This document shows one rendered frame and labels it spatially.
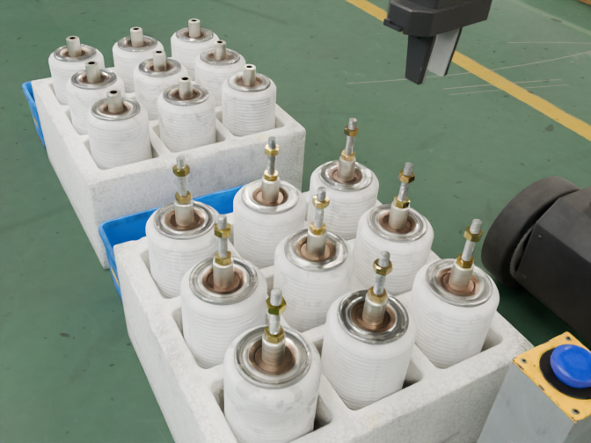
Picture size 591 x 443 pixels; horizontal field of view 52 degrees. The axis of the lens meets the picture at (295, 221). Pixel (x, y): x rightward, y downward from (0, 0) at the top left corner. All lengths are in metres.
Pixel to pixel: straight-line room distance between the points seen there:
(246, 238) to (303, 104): 0.83
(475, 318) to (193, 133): 0.56
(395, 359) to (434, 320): 0.08
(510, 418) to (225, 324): 0.29
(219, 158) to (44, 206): 0.39
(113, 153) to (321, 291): 0.45
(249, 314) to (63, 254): 0.54
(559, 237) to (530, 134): 0.68
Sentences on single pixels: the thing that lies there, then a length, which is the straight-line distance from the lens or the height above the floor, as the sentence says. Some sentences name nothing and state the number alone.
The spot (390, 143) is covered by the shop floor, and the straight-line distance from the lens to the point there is 1.44.
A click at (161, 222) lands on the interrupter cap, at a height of 0.25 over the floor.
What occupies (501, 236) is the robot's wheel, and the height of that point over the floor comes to 0.13.
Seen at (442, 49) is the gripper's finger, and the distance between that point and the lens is 0.67.
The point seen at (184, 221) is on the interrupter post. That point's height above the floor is 0.26.
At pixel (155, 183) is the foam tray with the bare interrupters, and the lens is 1.00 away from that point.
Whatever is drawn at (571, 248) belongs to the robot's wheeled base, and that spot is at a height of 0.18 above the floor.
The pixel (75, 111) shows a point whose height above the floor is 0.21.
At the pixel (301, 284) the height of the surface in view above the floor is 0.24.
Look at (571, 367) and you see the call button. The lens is 0.56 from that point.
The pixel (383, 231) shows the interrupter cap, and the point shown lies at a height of 0.25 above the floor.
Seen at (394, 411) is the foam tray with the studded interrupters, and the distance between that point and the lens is 0.66.
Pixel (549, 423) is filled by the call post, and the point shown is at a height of 0.29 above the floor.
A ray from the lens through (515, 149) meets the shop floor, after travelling 1.52.
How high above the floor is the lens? 0.72
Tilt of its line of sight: 38 degrees down
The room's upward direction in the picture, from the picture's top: 4 degrees clockwise
